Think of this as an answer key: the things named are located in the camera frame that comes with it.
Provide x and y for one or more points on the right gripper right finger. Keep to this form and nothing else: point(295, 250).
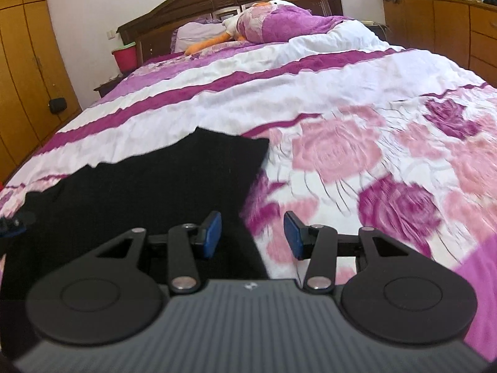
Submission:
point(384, 288)

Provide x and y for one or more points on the lilac pillow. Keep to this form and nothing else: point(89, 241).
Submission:
point(194, 32)

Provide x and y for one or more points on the purple floral bed quilt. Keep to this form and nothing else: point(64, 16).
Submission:
point(361, 133)

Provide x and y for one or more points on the wooden wardrobe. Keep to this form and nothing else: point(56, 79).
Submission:
point(32, 73)

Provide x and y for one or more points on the red plastic bucket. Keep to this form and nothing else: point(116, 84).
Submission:
point(126, 58)

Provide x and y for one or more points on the small black hanging bag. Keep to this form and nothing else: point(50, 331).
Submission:
point(57, 105)

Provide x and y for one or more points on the black knit sweater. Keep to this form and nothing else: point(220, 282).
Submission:
point(181, 183)

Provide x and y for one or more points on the wooden drawer cabinet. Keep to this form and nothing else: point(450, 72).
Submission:
point(460, 30)

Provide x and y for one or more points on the dark wooden headboard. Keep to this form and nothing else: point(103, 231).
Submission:
point(152, 32)

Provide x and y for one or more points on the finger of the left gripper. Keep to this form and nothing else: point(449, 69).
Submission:
point(12, 226)

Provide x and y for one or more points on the dark wooden nightstand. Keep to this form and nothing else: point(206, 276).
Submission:
point(104, 88)

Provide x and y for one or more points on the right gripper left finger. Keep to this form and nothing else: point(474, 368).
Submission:
point(120, 288)

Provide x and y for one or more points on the white orange plush duck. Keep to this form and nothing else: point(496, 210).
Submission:
point(259, 23)

